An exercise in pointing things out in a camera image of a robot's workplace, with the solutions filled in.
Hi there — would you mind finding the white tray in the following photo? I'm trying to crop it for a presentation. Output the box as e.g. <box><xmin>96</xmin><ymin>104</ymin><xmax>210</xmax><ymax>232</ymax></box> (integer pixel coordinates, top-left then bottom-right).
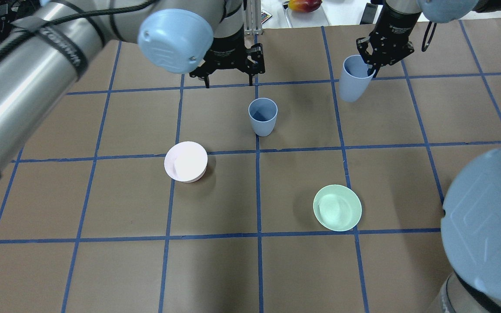
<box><xmin>282</xmin><ymin>0</ymin><xmax>330</xmax><ymax>28</ymax></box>

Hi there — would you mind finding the blue cup on table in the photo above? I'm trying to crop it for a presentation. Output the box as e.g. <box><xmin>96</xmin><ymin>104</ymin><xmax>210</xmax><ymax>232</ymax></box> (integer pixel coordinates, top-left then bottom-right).
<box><xmin>248</xmin><ymin>97</ymin><xmax>279</xmax><ymax>137</ymax></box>

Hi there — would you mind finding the blue cup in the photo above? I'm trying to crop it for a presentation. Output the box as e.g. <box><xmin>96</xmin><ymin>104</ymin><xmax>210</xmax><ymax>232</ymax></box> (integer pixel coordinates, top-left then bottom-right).
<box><xmin>339</xmin><ymin>55</ymin><xmax>372</xmax><ymax>102</ymax></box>
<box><xmin>248</xmin><ymin>97</ymin><xmax>279</xmax><ymax>137</ymax></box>

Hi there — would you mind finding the pink bowl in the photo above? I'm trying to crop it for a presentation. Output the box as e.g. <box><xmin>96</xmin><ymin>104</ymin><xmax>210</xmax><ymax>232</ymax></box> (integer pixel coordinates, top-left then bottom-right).
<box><xmin>164</xmin><ymin>141</ymin><xmax>208</xmax><ymax>183</ymax></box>

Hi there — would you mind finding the aluminium frame post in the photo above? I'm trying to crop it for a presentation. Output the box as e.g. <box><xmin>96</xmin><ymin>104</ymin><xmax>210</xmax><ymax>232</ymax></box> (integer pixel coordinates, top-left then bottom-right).
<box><xmin>243</xmin><ymin>0</ymin><xmax>263</xmax><ymax>36</ymax></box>

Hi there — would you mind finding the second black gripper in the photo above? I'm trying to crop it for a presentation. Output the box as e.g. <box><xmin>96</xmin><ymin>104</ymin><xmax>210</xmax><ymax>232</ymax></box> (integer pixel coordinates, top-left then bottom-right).
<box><xmin>356</xmin><ymin>12</ymin><xmax>415</xmax><ymax>79</ymax></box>

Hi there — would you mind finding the black phone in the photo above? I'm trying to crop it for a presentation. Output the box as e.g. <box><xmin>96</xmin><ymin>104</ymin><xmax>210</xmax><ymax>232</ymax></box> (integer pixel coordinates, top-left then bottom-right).
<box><xmin>359</xmin><ymin>2</ymin><xmax>378</xmax><ymax>24</ymax></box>

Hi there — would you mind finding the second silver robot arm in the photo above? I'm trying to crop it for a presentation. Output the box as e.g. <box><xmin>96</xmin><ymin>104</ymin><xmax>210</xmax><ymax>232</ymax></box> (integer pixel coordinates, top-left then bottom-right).
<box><xmin>356</xmin><ymin>0</ymin><xmax>501</xmax><ymax>313</ymax></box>

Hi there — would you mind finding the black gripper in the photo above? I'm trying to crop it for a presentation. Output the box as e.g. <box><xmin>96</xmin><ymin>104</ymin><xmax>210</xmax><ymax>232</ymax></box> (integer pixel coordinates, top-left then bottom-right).
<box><xmin>190</xmin><ymin>30</ymin><xmax>266</xmax><ymax>89</ymax></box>

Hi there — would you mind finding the remote control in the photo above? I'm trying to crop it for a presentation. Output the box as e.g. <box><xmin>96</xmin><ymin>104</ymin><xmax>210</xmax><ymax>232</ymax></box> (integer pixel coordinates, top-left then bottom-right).
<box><xmin>261</xmin><ymin>10</ymin><xmax>272</xmax><ymax>24</ymax></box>

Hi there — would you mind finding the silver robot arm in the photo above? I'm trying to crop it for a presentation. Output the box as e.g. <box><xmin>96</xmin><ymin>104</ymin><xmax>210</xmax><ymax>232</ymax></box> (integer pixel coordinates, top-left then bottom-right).
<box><xmin>0</xmin><ymin>0</ymin><xmax>266</xmax><ymax>179</ymax></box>

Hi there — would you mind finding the mango fruit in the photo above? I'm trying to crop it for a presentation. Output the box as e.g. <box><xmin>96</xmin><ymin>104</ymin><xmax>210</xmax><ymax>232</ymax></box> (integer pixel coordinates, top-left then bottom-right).
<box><xmin>287</xmin><ymin>0</ymin><xmax>322</xmax><ymax>13</ymax></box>

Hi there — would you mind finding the green bowl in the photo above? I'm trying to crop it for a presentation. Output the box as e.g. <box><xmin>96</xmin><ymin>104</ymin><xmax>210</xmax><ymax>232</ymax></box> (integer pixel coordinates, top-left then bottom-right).
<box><xmin>313</xmin><ymin>184</ymin><xmax>363</xmax><ymax>232</ymax></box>

